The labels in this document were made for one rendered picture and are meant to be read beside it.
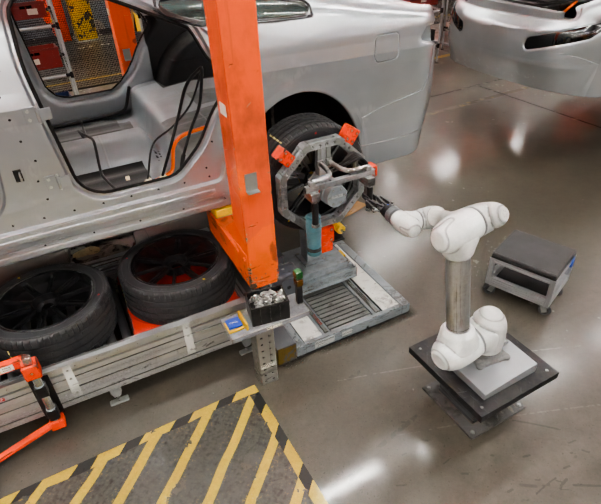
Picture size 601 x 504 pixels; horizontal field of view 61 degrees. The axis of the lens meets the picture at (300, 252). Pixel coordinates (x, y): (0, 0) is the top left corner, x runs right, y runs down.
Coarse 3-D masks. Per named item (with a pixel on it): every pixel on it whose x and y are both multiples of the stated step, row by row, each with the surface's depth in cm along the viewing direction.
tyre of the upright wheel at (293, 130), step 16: (272, 128) 287; (288, 128) 280; (304, 128) 275; (320, 128) 278; (336, 128) 282; (272, 144) 279; (288, 144) 273; (272, 160) 275; (272, 176) 279; (272, 192) 284; (288, 224) 301
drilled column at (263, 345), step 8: (256, 336) 259; (264, 336) 262; (272, 336) 265; (256, 344) 263; (264, 344) 265; (272, 344) 268; (256, 352) 269; (264, 352) 268; (272, 352) 271; (256, 360) 275; (264, 360) 271; (272, 360) 283; (256, 368) 281; (264, 368) 274; (272, 368) 278; (264, 376) 278; (272, 376) 281; (264, 384) 281
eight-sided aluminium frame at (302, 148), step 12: (300, 144) 272; (312, 144) 270; (324, 144) 274; (336, 144) 278; (348, 144) 281; (300, 156) 271; (288, 168) 271; (276, 180) 277; (276, 192) 282; (360, 192) 303; (348, 204) 304; (288, 216) 287; (324, 216) 306; (336, 216) 305
